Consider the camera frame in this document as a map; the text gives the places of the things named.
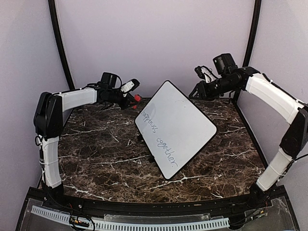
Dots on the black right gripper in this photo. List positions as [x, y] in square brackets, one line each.
[203, 93]

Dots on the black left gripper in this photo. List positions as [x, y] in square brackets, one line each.
[125, 104]

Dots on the red bone-shaped eraser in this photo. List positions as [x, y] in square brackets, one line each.
[137, 98]

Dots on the white whiteboard black frame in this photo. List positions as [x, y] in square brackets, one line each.
[173, 128]

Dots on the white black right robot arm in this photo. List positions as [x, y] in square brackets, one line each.
[294, 113]

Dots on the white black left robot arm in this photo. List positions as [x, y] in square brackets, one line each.
[48, 122]

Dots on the black right whiteboard foot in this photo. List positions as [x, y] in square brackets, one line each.
[151, 159]

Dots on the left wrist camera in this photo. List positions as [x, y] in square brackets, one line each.
[112, 81]

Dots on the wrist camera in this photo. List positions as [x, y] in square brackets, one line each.
[112, 81]
[224, 65]

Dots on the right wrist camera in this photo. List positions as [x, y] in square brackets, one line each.
[224, 65]

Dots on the black right corner post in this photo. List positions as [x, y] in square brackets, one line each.
[252, 33]

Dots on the black corner post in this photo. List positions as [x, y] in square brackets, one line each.
[252, 33]
[60, 44]

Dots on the black left corner post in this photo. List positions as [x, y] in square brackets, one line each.
[60, 44]

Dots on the black curved front rail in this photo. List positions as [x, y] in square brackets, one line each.
[97, 208]

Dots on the white slotted cable duct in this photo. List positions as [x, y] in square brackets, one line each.
[132, 223]

